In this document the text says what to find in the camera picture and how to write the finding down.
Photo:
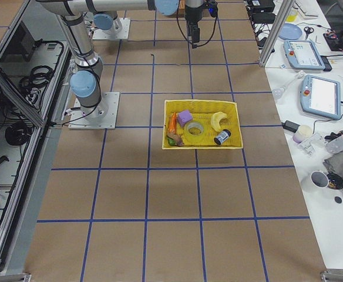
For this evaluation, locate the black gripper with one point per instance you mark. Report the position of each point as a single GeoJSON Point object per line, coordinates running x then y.
{"type": "Point", "coordinates": [192, 15]}

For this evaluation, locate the yellow tape roll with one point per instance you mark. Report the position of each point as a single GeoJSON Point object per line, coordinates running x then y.
{"type": "Point", "coordinates": [194, 130]}

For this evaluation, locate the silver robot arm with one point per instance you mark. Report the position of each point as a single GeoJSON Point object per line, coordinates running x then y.
{"type": "Point", "coordinates": [84, 21]}
{"type": "Point", "coordinates": [163, 7]}

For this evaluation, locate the purple cube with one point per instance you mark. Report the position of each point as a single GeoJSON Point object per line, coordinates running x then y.
{"type": "Point", "coordinates": [184, 117]}

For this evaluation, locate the yellow toy banana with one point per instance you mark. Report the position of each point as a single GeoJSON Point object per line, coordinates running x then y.
{"type": "Point", "coordinates": [215, 120]}

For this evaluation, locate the yellow plastic basket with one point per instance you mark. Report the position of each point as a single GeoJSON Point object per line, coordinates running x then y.
{"type": "Point", "coordinates": [202, 111]}

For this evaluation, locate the orange toy carrot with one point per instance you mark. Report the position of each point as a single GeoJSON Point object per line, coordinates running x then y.
{"type": "Point", "coordinates": [172, 126]}

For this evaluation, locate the light blue plate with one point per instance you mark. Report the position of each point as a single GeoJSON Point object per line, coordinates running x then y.
{"type": "Point", "coordinates": [290, 32]}

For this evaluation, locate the brown toy root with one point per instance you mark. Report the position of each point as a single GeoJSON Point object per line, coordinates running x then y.
{"type": "Point", "coordinates": [177, 140]}

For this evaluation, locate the dark blue small bottle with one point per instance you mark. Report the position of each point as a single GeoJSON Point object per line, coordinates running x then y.
{"type": "Point", "coordinates": [222, 137]}

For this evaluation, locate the green toy pepper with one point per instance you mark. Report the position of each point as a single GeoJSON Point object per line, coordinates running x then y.
{"type": "Point", "coordinates": [171, 142]}

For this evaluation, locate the blue teach pendant far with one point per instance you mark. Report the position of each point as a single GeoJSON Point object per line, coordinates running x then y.
{"type": "Point", "coordinates": [303, 55]}

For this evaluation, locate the blue teach pendant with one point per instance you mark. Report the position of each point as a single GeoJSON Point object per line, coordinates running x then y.
{"type": "Point", "coordinates": [303, 55]}
{"type": "Point", "coordinates": [321, 96]}

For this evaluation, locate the black scissors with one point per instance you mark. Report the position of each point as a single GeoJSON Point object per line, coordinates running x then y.
{"type": "Point", "coordinates": [308, 31]}

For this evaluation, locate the black power adapter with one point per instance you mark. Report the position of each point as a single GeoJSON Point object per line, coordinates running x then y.
{"type": "Point", "coordinates": [290, 126]}

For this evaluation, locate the blue teach pendant near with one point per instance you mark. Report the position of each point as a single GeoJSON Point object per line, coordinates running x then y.
{"type": "Point", "coordinates": [321, 96]}

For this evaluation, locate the white purple jar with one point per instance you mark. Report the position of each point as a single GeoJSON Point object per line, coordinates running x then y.
{"type": "Point", "coordinates": [303, 132]}

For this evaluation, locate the white mug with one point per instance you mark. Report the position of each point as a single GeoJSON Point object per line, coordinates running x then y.
{"type": "Point", "coordinates": [315, 181]}

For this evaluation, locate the black mug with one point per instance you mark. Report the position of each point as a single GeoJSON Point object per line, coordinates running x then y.
{"type": "Point", "coordinates": [335, 182]}

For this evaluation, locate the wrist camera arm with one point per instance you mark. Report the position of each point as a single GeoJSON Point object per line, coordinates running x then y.
{"type": "Point", "coordinates": [212, 7]}

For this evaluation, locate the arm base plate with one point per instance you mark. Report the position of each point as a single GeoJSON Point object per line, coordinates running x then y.
{"type": "Point", "coordinates": [109, 29]}
{"type": "Point", "coordinates": [104, 116]}

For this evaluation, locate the aluminium frame post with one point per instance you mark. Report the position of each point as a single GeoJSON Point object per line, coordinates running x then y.
{"type": "Point", "coordinates": [280, 19]}

